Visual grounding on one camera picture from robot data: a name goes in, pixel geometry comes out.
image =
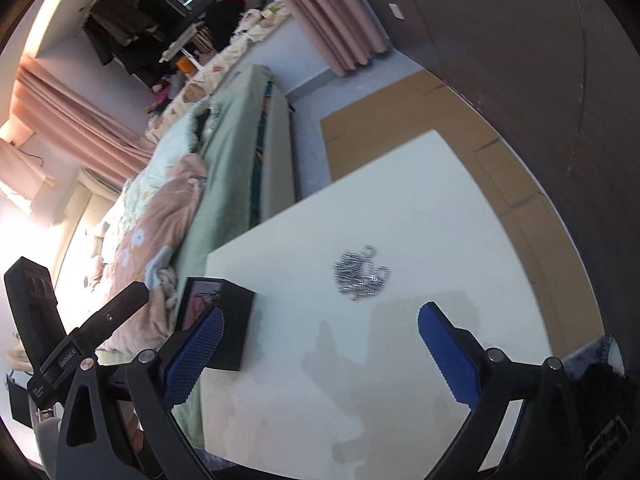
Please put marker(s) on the black box with white lining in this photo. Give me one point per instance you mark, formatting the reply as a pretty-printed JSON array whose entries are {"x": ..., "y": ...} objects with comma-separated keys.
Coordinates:
[{"x": 235, "y": 320}]

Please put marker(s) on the beige padded headboard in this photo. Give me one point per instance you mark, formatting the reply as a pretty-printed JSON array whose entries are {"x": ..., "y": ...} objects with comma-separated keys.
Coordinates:
[{"x": 75, "y": 210}]

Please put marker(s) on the black cloth bundle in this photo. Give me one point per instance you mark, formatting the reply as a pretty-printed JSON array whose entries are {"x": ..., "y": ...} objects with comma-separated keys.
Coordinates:
[{"x": 222, "y": 20}]

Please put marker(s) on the flattened cardboard sheet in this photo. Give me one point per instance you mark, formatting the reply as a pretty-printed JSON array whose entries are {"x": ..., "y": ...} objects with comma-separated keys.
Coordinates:
[
  {"x": 550, "y": 260},
  {"x": 502, "y": 165},
  {"x": 380, "y": 120}
]

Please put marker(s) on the light green quilt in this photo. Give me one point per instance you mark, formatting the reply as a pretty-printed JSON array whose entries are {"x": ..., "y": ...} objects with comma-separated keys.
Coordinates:
[{"x": 165, "y": 147}]

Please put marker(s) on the pink plush toy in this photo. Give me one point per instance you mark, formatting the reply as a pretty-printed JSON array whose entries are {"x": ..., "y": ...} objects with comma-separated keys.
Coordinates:
[{"x": 160, "y": 92}]

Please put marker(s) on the cream hanging towel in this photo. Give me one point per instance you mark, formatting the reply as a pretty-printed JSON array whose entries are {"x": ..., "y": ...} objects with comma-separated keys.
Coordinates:
[{"x": 20, "y": 170}]

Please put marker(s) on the printed window seat cushion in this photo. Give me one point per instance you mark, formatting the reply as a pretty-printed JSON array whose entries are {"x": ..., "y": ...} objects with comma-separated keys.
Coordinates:
[{"x": 220, "y": 66}]

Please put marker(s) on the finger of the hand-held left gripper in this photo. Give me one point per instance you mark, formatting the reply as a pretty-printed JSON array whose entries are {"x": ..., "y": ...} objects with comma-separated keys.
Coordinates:
[{"x": 112, "y": 312}]

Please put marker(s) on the pink floral blanket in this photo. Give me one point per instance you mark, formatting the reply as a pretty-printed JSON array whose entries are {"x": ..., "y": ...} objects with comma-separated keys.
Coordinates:
[{"x": 160, "y": 220}]

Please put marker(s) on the white low table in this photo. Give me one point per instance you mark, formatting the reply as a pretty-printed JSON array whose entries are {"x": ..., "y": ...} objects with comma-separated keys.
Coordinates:
[{"x": 500, "y": 60}]

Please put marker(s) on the bed with green sheet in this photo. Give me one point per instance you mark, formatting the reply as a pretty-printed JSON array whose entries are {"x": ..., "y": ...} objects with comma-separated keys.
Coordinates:
[{"x": 225, "y": 160}]

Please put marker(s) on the dark hanging clothes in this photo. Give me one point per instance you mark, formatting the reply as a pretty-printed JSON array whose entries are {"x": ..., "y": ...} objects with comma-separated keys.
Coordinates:
[{"x": 115, "y": 25}]

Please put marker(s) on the pink curtain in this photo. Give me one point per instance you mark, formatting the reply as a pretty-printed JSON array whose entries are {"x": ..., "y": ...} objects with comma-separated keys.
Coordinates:
[
  {"x": 75, "y": 120},
  {"x": 325, "y": 20}
]

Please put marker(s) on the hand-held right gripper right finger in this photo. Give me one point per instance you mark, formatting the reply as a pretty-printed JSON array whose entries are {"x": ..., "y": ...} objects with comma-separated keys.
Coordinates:
[{"x": 450, "y": 357}]

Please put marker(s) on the white wall switch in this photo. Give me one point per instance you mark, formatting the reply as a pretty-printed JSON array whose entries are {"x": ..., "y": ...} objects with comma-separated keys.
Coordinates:
[{"x": 396, "y": 10}]

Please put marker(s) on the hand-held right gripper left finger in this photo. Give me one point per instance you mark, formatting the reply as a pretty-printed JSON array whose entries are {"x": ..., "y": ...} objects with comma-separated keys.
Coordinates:
[{"x": 194, "y": 357}]

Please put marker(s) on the orange box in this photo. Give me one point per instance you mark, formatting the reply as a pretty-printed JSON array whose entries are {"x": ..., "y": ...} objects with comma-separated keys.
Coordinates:
[{"x": 186, "y": 64}]

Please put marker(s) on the small white folding table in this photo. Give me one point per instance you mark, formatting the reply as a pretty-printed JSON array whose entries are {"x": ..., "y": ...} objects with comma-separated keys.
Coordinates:
[{"x": 177, "y": 45}]

